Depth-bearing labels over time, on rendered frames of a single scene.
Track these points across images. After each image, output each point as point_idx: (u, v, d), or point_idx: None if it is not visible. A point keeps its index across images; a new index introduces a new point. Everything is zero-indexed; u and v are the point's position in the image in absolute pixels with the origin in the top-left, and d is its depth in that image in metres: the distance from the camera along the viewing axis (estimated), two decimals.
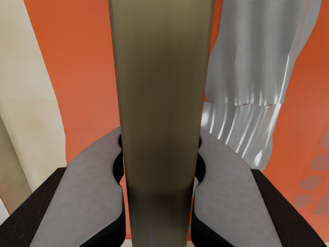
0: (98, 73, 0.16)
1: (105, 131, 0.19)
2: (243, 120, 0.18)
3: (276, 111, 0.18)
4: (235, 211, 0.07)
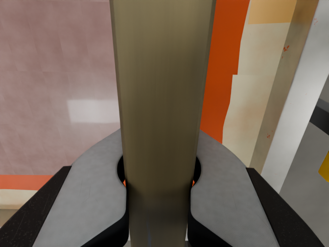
0: None
1: None
2: None
3: None
4: (231, 210, 0.07)
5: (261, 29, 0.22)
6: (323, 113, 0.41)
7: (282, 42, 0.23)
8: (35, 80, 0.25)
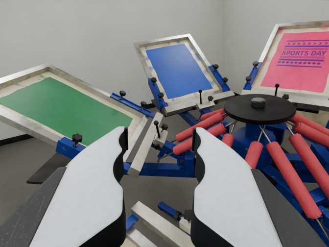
0: None
1: None
2: None
3: None
4: (235, 211, 0.07)
5: None
6: None
7: None
8: None
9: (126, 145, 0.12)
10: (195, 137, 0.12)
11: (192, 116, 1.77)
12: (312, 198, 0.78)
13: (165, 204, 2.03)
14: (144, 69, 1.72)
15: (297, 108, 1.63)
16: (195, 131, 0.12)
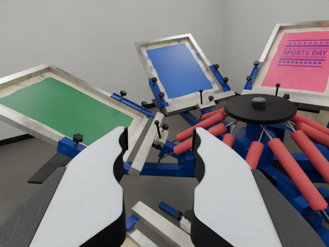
0: None
1: None
2: None
3: None
4: (235, 211, 0.07)
5: None
6: None
7: None
8: None
9: (126, 145, 0.12)
10: (195, 137, 0.12)
11: (193, 116, 1.77)
12: None
13: (165, 204, 2.03)
14: (144, 69, 1.72)
15: (298, 108, 1.63)
16: (195, 131, 0.12)
